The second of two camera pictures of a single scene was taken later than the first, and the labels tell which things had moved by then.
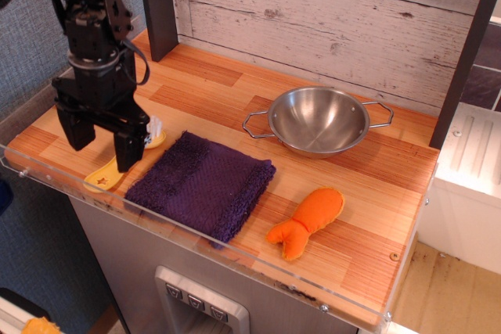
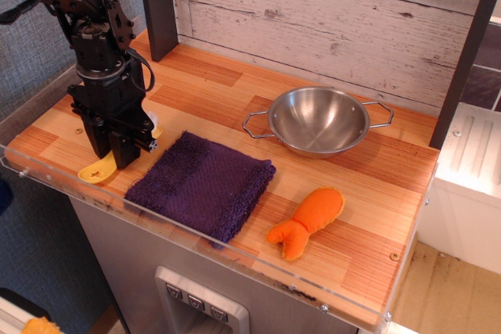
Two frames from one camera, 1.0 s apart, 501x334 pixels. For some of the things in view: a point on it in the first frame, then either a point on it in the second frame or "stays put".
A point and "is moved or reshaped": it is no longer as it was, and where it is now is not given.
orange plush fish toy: [318, 209] stays put
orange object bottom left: [40, 325] stays put
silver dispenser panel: [191, 308] stays put
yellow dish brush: [102, 178] is moved or reshaped
